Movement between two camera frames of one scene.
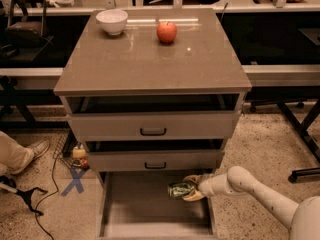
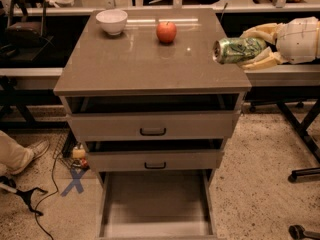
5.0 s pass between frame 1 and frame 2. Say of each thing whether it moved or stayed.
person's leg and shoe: stayed
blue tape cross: stayed
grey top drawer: stayed
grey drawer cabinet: stayed
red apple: stayed
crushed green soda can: moved
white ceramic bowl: stayed
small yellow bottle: stayed
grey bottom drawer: stayed
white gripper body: moved
